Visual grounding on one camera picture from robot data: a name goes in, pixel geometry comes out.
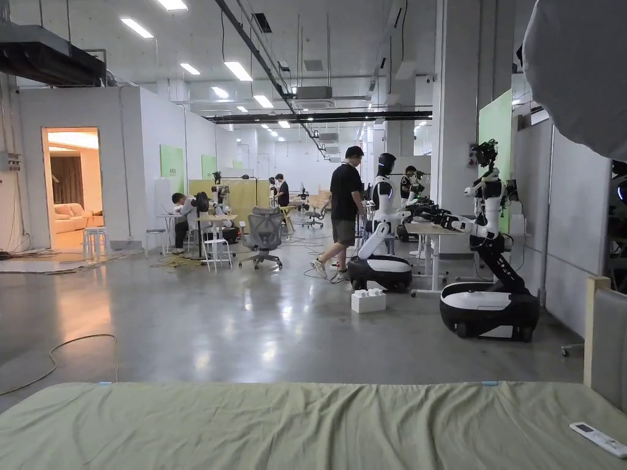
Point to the white humanoid robot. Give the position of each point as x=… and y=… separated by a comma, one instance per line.
x=382, y=240

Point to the white box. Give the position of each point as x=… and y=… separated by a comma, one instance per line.
x=368, y=302

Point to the white robot with arms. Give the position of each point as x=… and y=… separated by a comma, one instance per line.
x=223, y=205

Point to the white and black wheeled robot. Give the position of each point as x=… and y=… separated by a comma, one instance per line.
x=490, y=293

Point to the bed with pale green sheet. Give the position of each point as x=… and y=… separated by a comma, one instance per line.
x=294, y=426

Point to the beige sofa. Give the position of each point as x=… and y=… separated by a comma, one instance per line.
x=68, y=218

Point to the padded grey headboard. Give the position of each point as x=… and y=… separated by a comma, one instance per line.
x=610, y=338

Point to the white remote control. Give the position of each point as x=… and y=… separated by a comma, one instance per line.
x=598, y=434

